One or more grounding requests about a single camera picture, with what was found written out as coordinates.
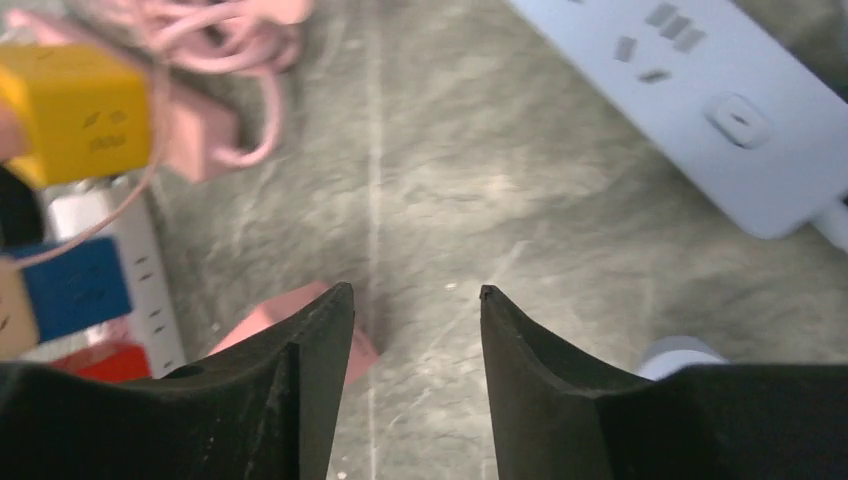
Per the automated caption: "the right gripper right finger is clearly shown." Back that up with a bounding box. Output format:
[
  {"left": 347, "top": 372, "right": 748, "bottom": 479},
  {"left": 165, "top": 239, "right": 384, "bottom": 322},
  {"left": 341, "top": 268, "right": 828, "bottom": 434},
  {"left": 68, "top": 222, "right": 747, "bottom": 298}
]
[{"left": 480, "top": 285, "right": 847, "bottom": 479}]

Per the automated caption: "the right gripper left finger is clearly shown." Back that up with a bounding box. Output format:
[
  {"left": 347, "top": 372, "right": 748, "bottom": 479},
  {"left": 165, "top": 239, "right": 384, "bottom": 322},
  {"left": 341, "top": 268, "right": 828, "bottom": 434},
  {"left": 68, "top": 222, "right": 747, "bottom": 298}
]
[{"left": 1, "top": 282, "right": 355, "bottom": 479}]

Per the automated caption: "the pink cube socket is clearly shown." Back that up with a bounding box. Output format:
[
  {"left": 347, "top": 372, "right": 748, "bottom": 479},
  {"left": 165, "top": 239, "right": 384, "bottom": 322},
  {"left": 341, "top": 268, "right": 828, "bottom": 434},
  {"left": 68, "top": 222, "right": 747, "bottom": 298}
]
[{"left": 206, "top": 281, "right": 380, "bottom": 389}]

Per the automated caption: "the light blue cable with plug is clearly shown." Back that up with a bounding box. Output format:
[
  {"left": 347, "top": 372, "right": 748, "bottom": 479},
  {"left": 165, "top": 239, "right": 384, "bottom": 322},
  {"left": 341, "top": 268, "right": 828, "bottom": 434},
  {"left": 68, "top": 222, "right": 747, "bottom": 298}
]
[{"left": 635, "top": 198, "right": 848, "bottom": 382}]

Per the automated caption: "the red cube adapter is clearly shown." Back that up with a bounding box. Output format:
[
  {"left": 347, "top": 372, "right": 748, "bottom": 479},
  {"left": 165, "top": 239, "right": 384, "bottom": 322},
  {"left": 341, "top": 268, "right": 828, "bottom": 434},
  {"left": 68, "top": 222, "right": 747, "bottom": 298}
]
[{"left": 50, "top": 340, "right": 152, "bottom": 383}]

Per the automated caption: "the blue cube adapter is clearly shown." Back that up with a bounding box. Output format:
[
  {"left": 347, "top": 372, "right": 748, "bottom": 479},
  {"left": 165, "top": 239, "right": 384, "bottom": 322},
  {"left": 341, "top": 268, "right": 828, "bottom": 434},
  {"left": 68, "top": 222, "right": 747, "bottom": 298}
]
[{"left": 21, "top": 236, "right": 132, "bottom": 342}]

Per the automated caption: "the white power strip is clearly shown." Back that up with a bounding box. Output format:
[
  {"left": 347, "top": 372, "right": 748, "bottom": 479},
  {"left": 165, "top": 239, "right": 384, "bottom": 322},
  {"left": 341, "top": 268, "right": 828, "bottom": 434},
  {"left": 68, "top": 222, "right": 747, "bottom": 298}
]
[{"left": 47, "top": 180, "right": 186, "bottom": 378}]

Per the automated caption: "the wooden beige cube adapter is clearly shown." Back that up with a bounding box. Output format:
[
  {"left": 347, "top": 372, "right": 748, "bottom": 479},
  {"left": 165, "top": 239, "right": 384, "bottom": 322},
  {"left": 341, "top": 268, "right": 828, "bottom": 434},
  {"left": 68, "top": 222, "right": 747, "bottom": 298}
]
[{"left": 0, "top": 256, "right": 40, "bottom": 360}]

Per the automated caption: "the pink power strip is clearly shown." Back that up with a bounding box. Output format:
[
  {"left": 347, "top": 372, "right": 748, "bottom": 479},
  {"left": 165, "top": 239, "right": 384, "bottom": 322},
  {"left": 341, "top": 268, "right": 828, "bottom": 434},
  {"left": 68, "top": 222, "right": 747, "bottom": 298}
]
[{"left": 4, "top": 8, "right": 239, "bottom": 183}]

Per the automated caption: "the yellow cube adapter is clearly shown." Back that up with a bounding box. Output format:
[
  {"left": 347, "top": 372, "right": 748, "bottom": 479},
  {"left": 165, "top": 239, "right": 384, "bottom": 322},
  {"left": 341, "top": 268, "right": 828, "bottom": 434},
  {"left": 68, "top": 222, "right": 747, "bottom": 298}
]
[{"left": 1, "top": 44, "right": 153, "bottom": 188}]

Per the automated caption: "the light blue power strip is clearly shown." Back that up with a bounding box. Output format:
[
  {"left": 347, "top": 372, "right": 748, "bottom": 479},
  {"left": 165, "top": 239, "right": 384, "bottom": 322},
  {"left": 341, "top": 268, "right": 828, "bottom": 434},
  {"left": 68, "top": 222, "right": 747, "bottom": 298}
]
[{"left": 514, "top": 0, "right": 847, "bottom": 248}]

